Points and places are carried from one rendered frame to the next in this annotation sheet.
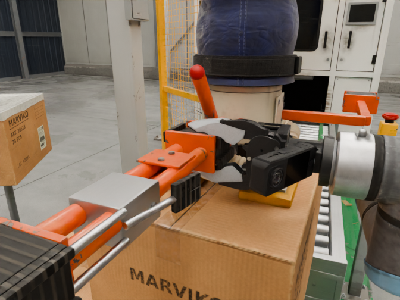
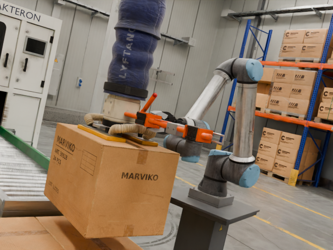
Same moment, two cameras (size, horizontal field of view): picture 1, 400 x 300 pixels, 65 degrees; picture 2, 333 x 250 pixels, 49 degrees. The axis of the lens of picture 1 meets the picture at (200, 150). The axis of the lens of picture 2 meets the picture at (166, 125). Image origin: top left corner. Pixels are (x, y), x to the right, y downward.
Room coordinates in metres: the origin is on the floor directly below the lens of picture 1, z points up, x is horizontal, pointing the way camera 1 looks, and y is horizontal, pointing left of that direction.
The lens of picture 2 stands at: (-0.41, 1.43, 1.30)
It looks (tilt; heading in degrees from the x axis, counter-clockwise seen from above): 3 degrees down; 299
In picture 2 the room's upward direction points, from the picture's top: 13 degrees clockwise
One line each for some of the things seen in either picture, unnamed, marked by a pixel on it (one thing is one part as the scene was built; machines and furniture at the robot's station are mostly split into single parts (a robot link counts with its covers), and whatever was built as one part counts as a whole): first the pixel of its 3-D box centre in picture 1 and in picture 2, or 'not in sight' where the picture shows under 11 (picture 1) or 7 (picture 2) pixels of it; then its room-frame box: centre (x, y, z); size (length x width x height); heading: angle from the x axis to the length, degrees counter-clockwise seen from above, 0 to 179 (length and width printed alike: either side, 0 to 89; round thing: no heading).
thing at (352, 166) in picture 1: (347, 162); (184, 125); (0.40, -0.20, 1.20); 0.09 x 0.05 x 0.10; 159
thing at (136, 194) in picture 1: (118, 207); (177, 129); (0.29, 0.09, 1.20); 0.07 x 0.07 x 0.04; 67
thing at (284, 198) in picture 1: (280, 162); (133, 134); (0.67, -0.19, 1.09); 0.34 x 0.10 x 0.05; 157
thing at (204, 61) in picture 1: (245, 63); (126, 90); (0.71, -0.10, 1.31); 0.23 x 0.23 x 0.04
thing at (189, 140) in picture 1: (199, 144); (148, 119); (0.48, 0.00, 1.20); 0.10 x 0.08 x 0.06; 67
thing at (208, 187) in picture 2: not in sight; (213, 184); (0.39, -0.78, 0.86); 0.19 x 0.19 x 0.10
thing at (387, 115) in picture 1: (390, 118); not in sight; (1.41, -0.88, 1.02); 0.07 x 0.07 x 0.04
